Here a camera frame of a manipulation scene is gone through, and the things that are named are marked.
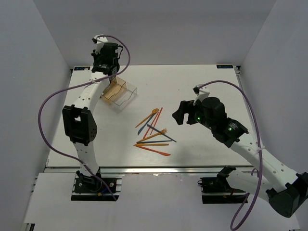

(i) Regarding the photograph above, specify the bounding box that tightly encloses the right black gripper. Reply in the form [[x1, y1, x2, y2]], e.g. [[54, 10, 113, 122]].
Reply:
[[172, 100, 215, 130]]

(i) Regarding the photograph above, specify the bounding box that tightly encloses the orange plastic fork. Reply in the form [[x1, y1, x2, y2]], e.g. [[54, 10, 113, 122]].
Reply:
[[137, 128, 167, 142]]

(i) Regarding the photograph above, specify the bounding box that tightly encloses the orange plastic spoon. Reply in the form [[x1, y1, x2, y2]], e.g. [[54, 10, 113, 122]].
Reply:
[[135, 108, 159, 128]]

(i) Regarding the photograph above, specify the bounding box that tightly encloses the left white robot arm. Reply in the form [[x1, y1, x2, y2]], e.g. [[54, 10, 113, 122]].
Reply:
[[62, 41, 119, 192]]

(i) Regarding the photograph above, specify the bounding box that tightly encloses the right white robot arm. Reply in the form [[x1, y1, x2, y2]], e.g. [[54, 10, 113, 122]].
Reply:
[[172, 97, 308, 218]]

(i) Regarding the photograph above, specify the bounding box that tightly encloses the red plastic chopstick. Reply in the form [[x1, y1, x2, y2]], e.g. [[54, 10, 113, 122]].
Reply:
[[143, 113, 161, 139], [151, 107, 163, 128]]

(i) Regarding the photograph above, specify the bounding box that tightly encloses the blue plastic knife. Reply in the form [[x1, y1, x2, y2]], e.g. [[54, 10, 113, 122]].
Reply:
[[137, 115, 154, 135]]

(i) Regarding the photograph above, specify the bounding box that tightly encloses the red plastic knife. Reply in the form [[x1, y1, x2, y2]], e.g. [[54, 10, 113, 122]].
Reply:
[[137, 146, 171, 156]]

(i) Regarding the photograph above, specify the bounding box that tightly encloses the orange plastic knife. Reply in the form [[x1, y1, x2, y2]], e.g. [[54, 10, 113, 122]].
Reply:
[[133, 143, 169, 147]]

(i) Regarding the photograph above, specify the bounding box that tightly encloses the clear container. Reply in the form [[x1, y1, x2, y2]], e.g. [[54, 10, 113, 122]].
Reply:
[[110, 82, 137, 113]]

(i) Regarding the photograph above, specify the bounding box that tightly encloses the right blue corner sticker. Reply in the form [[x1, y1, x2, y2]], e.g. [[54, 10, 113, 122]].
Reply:
[[216, 64, 233, 69]]

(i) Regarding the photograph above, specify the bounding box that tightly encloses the blue corner sticker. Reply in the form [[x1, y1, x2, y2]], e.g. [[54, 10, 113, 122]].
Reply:
[[73, 66, 91, 71], [216, 64, 233, 69]]

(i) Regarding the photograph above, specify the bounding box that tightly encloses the left blue corner sticker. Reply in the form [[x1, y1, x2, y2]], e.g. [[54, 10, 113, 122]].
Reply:
[[73, 66, 91, 71]]

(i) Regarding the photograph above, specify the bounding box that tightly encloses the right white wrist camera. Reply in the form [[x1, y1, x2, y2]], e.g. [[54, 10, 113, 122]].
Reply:
[[193, 84, 210, 105]]

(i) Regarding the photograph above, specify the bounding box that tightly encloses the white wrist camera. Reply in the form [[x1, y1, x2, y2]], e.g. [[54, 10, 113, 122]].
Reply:
[[193, 84, 210, 105], [92, 35, 108, 54]]

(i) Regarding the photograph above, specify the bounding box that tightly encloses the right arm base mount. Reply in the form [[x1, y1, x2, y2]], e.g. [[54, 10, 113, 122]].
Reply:
[[197, 166, 246, 205]]

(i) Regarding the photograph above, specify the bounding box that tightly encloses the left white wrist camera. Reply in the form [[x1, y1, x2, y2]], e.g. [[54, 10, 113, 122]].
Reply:
[[92, 35, 108, 54]]

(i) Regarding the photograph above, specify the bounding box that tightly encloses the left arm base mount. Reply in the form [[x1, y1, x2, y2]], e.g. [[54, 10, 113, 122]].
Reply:
[[71, 170, 121, 202]]

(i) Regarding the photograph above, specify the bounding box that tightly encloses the aluminium table rail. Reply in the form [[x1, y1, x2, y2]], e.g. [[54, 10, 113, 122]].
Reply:
[[44, 166, 253, 174]]

